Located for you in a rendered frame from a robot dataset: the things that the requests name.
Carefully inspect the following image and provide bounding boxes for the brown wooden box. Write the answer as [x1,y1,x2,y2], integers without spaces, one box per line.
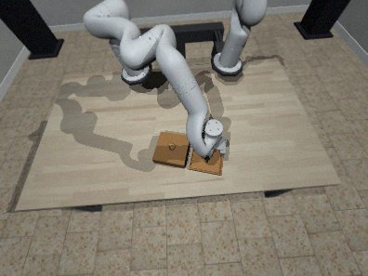
[152,131,190,169]

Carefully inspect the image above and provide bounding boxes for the shallow wooden tray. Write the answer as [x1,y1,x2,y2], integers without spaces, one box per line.
[189,149,223,176]

